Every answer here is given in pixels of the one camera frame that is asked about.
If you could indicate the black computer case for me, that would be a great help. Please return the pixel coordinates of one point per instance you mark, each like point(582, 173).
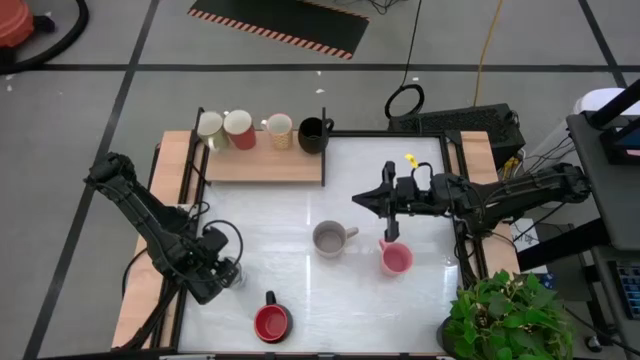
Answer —
point(475, 120)

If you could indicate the black metal rig frame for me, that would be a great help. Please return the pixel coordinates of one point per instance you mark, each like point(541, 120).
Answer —
point(380, 134)

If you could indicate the grey equipment cart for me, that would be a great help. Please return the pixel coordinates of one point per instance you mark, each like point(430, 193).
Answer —
point(615, 200)

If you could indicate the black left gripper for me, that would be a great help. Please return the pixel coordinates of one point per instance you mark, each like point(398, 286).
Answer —
point(207, 277)

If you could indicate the black keyboard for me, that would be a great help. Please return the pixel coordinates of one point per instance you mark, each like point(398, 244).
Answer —
point(631, 292)

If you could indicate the cream mug with green pattern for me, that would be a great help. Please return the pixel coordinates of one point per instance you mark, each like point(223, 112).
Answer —
point(210, 125)

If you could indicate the beige grey mug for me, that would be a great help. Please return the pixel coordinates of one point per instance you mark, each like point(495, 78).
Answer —
point(330, 240)

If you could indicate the yellow tag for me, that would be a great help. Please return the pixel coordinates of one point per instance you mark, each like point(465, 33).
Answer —
point(411, 160)

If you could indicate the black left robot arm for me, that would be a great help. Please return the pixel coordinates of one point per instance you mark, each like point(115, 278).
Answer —
point(140, 215)

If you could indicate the orange-red tall mug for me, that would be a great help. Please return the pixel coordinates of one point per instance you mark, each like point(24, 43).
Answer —
point(239, 122)

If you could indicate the black mug with red inside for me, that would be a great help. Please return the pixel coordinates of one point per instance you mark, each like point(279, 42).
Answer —
point(272, 324)

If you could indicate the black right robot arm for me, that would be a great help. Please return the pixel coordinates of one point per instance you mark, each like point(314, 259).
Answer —
point(525, 195)

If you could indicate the wooden shelf with black frame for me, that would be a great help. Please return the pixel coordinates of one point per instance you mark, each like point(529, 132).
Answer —
point(265, 165)

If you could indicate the pink mug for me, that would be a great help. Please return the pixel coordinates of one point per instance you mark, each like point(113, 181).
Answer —
point(396, 259)

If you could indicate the orange vacuum canister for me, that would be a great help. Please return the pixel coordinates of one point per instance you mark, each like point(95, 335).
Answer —
point(12, 22)

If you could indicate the green leafy potted plant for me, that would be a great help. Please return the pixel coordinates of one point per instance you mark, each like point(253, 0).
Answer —
point(505, 315)

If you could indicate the white bin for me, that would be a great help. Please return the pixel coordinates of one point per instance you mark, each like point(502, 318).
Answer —
point(595, 100)

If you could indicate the white paper sheet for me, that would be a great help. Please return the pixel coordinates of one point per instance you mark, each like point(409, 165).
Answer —
point(525, 239)

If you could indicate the black mat with striped edge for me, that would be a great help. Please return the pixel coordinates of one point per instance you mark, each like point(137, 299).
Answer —
point(280, 20)

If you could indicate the all black mug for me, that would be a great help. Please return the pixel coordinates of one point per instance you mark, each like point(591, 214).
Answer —
point(312, 135)

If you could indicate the yellow dotted mug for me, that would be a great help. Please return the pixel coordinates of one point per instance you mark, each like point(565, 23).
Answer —
point(279, 127)

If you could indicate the blue box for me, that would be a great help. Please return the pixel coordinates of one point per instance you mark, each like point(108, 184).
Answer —
point(549, 281)

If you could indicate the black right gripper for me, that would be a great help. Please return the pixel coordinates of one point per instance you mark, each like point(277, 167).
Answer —
point(410, 197)

